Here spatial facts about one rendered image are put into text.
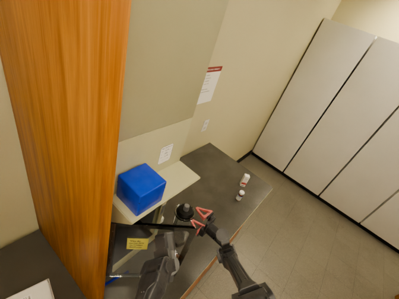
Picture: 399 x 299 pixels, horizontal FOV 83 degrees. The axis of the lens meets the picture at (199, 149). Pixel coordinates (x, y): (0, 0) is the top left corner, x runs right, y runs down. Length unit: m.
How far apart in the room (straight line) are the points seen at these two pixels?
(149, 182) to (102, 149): 0.25
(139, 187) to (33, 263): 0.77
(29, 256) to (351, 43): 3.47
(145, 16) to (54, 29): 0.16
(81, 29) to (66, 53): 0.07
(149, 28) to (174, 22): 0.07
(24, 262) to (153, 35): 1.10
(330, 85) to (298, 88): 0.38
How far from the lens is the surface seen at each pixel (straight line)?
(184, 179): 0.83
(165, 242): 0.78
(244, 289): 0.78
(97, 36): 0.39
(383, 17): 3.86
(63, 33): 0.48
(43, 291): 1.20
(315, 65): 3.46
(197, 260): 1.33
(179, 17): 0.57
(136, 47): 0.51
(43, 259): 1.31
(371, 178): 3.72
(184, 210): 1.15
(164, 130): 0.71
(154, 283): 0.68
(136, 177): 0.67
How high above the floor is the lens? 2.08
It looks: 35 degrees down
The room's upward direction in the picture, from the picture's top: 20 degrees clockwise
